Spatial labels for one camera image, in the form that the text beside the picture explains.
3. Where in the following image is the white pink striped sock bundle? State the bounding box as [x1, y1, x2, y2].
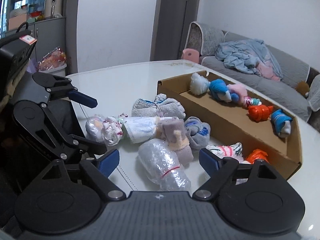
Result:
[206, 142, 245, 185]

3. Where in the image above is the grey sock with blue flower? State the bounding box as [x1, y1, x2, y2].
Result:
[184, 116, 211, 150]

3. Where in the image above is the white floral plastic bundle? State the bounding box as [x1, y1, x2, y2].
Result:
[85, 115, 125, 146]

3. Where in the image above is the white blue striped sock bundle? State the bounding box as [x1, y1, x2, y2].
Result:
[118, 115, 173, 144]

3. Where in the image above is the clear plastic bag bundle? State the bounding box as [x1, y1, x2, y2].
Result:
[138, 139, 191, 191]

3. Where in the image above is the mauve sock bundle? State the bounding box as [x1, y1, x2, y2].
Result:
[162, 119, 194, 166]

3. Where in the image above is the orange plastic bag bundle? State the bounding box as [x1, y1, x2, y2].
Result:
[248, 105, 273, 122]

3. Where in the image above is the grey knitted sock bundle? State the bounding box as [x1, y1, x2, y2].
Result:
[131, 94, 185, 119]

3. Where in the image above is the teal pink sock bundle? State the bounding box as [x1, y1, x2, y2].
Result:
[243, 96, 262, 109]

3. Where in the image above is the white mesh bundle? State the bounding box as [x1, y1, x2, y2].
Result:
[190, 73, 210, 96]

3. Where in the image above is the pink fluffy sock bundle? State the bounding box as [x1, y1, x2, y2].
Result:
[227, 83, 248, 105]

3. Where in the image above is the brown cardboard box tray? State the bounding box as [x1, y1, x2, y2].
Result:
[157, 74, 302, 179]

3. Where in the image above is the grey shelf cabinet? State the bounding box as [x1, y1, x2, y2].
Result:
[1, 0, 79, 74]

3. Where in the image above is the pink cushion on sofa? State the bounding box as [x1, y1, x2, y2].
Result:
[256, 62, 280, 82]

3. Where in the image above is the grey sofa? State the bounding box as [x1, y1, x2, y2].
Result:
[185, 21, 319, 130]

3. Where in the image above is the pink plastic stool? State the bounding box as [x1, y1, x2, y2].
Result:
[181, 48, 200, 63]

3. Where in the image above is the light blue blanket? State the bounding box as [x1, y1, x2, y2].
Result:
[215, 39, 283, 80]

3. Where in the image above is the brown plush toy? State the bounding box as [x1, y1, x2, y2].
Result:
[296, 81, 310, 98]

